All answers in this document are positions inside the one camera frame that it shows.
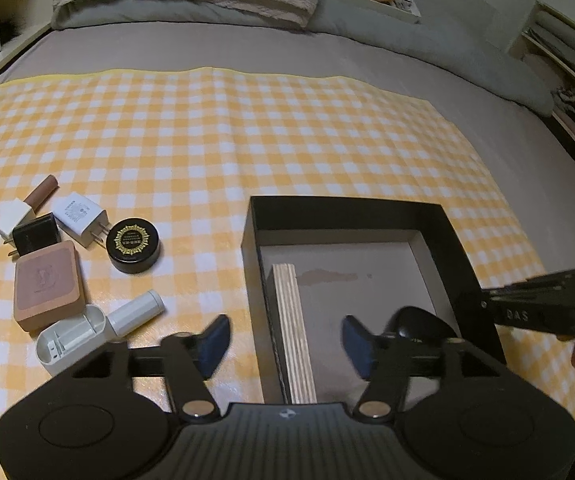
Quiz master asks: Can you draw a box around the black cardboard box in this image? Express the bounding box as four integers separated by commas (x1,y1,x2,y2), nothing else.
241,195,509,406

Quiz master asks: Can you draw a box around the plywood block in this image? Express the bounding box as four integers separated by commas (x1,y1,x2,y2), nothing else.
268,263,317,405

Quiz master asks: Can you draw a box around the black rounded object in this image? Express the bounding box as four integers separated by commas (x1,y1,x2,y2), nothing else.
385,306,461,348

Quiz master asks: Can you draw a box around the white cylindrical tube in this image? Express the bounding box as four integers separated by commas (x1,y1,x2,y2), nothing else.
104,290,164,337

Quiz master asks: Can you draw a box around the pink square compact case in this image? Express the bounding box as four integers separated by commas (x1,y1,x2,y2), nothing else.
14,240,87,332

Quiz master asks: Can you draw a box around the black charger plug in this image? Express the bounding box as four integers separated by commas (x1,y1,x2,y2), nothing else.
7,212,61,258

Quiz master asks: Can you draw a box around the white bookshelf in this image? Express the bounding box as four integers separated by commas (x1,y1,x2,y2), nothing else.
505,0,575,187

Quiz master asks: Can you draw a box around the brown lipstick with white cap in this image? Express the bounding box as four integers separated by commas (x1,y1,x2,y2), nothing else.
0,175,61,243

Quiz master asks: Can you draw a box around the white plastic case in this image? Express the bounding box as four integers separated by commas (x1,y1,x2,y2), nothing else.
36,305,111,376

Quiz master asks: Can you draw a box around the white charger plug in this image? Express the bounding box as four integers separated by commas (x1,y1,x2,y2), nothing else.
52,192,111,251

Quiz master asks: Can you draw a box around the black round jar gold print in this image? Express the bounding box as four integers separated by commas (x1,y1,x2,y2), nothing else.
107,217,163,275

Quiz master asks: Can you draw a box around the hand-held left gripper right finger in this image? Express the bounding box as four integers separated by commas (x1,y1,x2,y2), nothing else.
342,314,505,420

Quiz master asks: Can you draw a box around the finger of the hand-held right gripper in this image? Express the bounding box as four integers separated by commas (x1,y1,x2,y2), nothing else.
455,287,498,323

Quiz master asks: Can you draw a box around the grey duvet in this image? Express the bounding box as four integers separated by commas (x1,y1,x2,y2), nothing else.
51,0,554,117

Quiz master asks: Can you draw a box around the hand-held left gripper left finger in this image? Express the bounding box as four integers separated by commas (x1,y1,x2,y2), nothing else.
70,314,231,422

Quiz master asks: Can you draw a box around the yellow checkered cloth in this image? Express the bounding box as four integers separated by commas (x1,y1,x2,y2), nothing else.
0,69,575,480

